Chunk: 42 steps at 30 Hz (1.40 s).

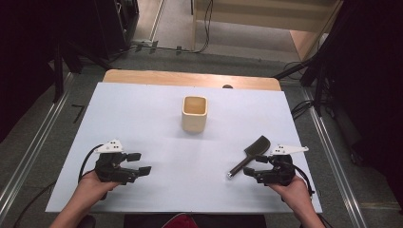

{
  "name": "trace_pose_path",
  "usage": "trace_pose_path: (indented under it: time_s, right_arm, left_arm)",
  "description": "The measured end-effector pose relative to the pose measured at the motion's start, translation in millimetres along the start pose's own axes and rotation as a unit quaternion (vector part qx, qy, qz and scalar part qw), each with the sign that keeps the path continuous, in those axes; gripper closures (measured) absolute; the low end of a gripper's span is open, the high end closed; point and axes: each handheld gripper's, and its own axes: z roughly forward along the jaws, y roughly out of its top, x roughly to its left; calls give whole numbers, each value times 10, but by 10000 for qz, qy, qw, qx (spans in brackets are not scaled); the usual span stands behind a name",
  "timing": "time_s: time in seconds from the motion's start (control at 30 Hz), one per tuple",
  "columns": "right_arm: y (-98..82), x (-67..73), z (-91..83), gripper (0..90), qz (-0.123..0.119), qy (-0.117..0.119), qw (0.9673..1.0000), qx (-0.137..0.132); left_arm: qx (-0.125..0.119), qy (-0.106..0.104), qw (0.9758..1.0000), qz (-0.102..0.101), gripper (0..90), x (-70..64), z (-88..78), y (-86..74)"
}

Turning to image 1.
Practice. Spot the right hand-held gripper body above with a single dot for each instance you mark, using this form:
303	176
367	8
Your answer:
280	171

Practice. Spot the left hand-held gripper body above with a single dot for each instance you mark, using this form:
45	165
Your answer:
109	166

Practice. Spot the beige square cup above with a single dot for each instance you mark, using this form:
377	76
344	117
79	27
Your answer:
194	118

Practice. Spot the person's right hand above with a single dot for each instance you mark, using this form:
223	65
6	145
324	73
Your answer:
293	196

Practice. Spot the person's left hand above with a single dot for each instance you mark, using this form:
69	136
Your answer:
90	188

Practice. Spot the white board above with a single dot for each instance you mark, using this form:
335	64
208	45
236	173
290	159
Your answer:
190	177

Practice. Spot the person's black clothing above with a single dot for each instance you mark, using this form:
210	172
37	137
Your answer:
228	221

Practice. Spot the dark stool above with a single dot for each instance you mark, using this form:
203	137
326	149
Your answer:
86	221

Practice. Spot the red fabric item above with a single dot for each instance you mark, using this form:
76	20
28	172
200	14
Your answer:
180	221

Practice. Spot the small dark round object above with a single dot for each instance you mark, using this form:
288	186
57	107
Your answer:
227	86

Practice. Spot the wooden table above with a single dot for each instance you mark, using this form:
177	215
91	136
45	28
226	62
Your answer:
158	77

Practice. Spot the black metal stand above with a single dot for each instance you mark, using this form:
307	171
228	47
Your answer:
58	69
316	82

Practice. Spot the black equipment cabinet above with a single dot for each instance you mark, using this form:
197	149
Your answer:
115	25

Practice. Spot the light wooden furniture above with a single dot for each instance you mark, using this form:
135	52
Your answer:
253	15

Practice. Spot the metal floor rail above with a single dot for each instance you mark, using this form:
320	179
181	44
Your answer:
335	158
28	152

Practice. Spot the grey floor bracket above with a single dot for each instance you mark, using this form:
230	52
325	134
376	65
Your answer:
145	44

